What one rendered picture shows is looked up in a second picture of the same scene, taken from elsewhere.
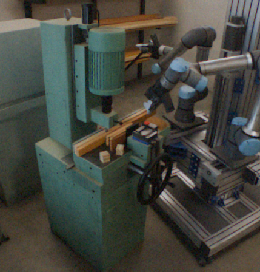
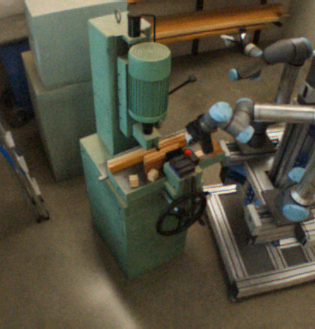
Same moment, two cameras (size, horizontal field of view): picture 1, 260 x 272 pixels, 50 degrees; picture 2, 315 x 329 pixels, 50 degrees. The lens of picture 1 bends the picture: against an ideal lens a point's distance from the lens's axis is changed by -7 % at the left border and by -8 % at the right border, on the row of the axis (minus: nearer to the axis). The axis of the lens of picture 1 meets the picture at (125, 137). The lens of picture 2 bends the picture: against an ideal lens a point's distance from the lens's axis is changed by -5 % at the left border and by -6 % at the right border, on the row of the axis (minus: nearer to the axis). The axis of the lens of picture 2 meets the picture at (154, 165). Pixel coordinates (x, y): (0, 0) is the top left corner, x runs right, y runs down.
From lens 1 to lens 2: 57 cm
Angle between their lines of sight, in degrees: 20
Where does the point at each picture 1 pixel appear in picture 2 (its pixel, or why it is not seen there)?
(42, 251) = (77, 240)
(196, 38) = (280, 56)
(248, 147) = (291, 212)
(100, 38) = (137, 65)
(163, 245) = (200, 267)
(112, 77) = (149, 105)
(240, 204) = (300, 249)
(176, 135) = (237, 158)
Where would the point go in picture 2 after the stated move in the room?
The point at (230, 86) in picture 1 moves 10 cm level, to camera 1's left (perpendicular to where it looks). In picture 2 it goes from (303, 127) to (283, 122)
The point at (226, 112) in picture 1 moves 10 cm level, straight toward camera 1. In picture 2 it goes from (294, 152) to (287, 163)
